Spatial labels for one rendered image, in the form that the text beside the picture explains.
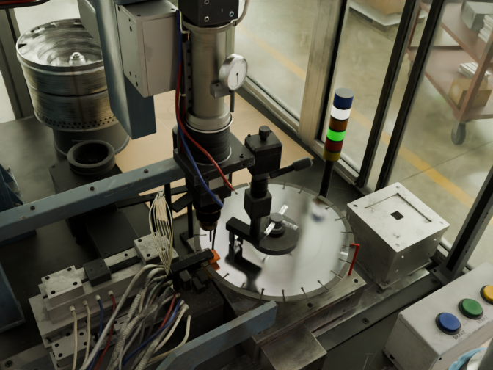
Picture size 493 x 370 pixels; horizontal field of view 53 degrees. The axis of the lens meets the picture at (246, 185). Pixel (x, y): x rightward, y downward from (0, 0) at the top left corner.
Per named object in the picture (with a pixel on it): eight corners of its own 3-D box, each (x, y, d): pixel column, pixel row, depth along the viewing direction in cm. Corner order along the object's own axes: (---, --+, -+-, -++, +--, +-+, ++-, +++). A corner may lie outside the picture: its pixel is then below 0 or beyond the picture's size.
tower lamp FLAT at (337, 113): (341, 108, 121) (343, 97, 119) (353, 117, 119) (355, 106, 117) (326, 112, 120) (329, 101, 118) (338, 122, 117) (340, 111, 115)
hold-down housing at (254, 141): (264, 201, 99) (273, 117, 85) (274, 217, 95) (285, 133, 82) (239, 208, 97) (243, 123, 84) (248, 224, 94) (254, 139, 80)
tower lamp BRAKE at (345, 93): (343, 96, 119) (345, 85, 117) (355, 106, 117) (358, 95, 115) (329, 100, 117) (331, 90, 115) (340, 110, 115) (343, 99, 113)
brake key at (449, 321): (445, 314, 103) (448, 309, 102) (461, 329, 100) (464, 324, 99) (432, 323, 101) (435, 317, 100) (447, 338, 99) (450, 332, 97)
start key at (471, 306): (467, 300, 106) (471, 295, 105) (483, 314, 103) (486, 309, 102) (455, 308, 104) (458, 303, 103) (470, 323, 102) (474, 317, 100)
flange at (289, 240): (307, 247, 107) (309, 238, 105) (259, 258, 104) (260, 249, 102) (287, 211, 114) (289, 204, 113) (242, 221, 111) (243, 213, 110)
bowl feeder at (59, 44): (120, 108, 178) (107, 10, 154) (155, 155, 159) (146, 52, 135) (33, 131, 165) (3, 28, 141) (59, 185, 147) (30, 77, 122)
